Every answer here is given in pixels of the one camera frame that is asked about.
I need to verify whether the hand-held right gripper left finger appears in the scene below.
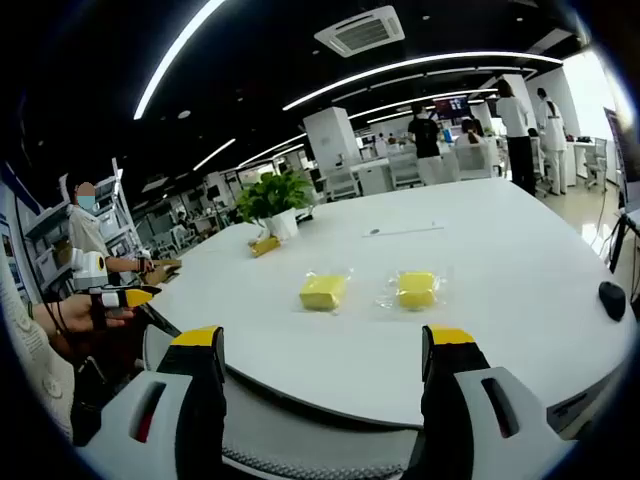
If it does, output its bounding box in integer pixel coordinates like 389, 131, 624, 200
79, 324, 227, 480

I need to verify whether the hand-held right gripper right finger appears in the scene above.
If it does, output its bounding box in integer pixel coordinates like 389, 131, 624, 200
407, 323, 576, 480

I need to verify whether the yellow silicone block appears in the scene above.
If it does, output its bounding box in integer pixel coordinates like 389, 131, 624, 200
292, 268, 355, 316
375, 268, 450, 313

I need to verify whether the person's left hand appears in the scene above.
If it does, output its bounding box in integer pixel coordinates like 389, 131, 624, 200
31, 293, 137, 335

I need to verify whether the brown cardboard box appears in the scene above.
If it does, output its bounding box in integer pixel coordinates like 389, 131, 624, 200
143, 257, 184, 285

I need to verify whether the white storage shelving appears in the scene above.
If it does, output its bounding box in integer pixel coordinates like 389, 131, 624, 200
22, 157, 139, 294

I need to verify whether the yellow packet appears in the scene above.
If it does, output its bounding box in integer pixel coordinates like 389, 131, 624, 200
247, 235, 282, 259

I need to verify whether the person's beige knit top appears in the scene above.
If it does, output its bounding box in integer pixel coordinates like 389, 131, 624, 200
7, 312, 77, 444

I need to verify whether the white mesh office chair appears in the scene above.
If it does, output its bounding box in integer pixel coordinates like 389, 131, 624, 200
141, 322, 426, 480

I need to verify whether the green potted plant white pot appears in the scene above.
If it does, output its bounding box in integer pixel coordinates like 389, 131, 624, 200
233, 169, 317, 239

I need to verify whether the black computer mouse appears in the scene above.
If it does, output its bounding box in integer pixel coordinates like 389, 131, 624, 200
598, 280, 628, 323

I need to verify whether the long ceiling light strip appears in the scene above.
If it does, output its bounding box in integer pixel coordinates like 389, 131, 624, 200
132, 0, 227, 121

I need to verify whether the white square pillar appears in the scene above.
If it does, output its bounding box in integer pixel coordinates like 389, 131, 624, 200
301, 105, 363, 172

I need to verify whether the ceiling air conditioner vent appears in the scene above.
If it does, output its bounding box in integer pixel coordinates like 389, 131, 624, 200
313, 4, 406, 59

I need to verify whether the curved ceiling light strip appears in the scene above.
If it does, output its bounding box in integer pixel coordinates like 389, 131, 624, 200
281, 50, 565, 112

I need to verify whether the black cable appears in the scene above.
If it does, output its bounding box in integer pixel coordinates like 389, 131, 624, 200
42, 297, 69, 337

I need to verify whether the wall display screen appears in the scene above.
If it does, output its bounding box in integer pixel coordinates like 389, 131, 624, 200
433, 95, 472, 121

